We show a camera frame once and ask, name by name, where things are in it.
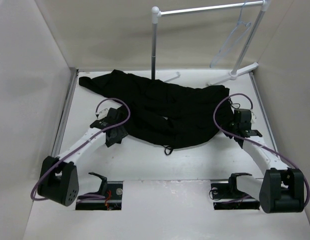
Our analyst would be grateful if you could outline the black trousers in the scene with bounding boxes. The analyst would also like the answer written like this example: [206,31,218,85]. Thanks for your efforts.
[79,70,234,151]

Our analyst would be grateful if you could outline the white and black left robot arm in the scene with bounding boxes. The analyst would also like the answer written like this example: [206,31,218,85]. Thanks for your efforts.
[31,108,131,207]

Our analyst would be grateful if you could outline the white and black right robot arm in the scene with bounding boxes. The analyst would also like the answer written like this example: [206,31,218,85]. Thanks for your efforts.
[226,109,305,214]

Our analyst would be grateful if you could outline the pale blue clothes hanger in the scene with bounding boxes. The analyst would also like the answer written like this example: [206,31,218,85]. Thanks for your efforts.
[209,0,252,68]

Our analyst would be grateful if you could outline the white metal clothes rack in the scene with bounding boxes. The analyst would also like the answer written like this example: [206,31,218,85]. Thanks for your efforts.
[150,0,272,85]

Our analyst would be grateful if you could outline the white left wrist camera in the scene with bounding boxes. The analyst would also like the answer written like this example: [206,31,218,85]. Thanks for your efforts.
[95,108,109,120]

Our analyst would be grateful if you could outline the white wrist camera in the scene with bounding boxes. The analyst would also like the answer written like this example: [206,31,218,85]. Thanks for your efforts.
[250,111,257,124]
[95,108,109,120]

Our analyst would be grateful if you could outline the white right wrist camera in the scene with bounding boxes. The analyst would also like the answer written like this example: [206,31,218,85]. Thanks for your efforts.
[250,111,257,124]

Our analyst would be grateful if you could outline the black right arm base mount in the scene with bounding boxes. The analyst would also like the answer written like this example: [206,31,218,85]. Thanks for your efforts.
[209,181,260,211]

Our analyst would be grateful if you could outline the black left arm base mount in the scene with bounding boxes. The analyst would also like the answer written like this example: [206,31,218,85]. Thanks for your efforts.
[75,172,124,211]

